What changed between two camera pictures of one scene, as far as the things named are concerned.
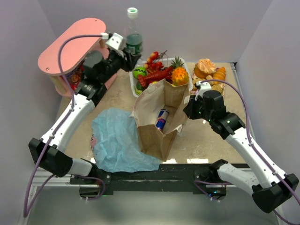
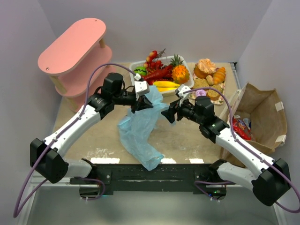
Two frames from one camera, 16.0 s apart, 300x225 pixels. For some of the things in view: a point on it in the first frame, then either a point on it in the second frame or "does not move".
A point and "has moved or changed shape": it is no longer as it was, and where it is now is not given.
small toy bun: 209,77 does not move
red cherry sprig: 154,56 does not move
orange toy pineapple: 180,76 does not move
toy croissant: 219,74 does not move
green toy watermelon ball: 139,71 does not move
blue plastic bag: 116,143 -> 137,128
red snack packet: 74,78 has moved or changed shape
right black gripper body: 190,108 -> 176,110
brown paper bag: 160,107 -> 228,156
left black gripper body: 130,59 -> 137,102
